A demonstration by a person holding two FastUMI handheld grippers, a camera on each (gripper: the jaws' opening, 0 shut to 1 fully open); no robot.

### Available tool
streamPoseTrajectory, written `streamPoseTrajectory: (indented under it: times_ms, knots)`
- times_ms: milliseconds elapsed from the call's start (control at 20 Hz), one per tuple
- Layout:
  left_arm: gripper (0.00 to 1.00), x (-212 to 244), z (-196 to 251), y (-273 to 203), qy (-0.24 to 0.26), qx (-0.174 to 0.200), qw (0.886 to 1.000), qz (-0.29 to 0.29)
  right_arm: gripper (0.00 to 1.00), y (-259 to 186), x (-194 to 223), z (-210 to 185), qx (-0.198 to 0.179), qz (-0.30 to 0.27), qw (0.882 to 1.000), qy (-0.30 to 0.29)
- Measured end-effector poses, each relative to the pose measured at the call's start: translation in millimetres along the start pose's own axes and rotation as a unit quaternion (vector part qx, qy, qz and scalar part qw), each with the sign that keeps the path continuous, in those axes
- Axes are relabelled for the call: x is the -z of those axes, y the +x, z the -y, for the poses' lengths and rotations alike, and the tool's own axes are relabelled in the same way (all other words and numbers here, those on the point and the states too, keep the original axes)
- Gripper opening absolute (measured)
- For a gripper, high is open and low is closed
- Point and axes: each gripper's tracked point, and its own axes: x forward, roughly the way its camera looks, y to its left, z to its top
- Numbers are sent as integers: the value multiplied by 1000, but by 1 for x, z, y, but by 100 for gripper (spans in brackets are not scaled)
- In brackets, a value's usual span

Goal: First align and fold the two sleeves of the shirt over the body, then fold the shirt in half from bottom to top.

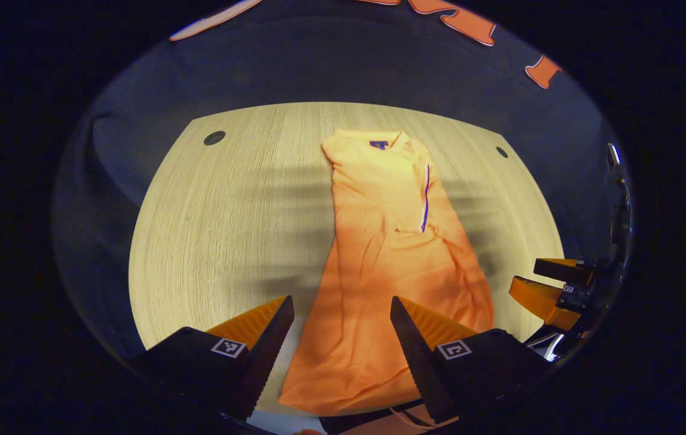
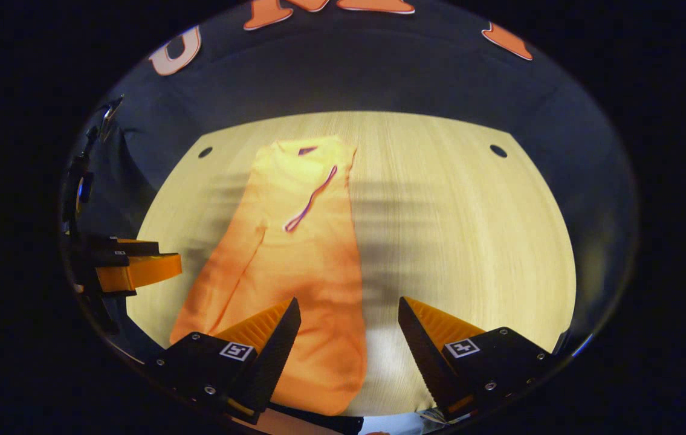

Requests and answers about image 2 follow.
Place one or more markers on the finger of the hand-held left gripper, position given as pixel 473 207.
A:
pixel 149 270
pixel 137 249

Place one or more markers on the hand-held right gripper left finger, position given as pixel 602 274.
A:
pixel 276 356

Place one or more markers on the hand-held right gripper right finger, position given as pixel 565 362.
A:
pixel 424 356

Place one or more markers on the orange T-shirt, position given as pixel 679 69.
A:
pixel 306 260

